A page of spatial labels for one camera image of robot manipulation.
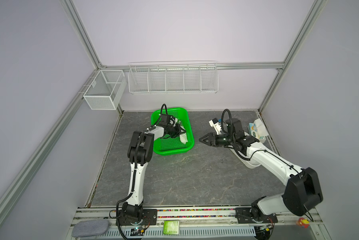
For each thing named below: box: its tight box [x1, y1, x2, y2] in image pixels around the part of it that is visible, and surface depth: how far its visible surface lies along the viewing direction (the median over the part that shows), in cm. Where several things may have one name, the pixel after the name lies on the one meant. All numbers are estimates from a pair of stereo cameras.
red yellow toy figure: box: [296, 217, 310, 229], surface depth 69 cm
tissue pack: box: [247, 118, 269, 144], surface depth 102 cm
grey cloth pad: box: [71, 219, 109, 238], surface depth 71 cm
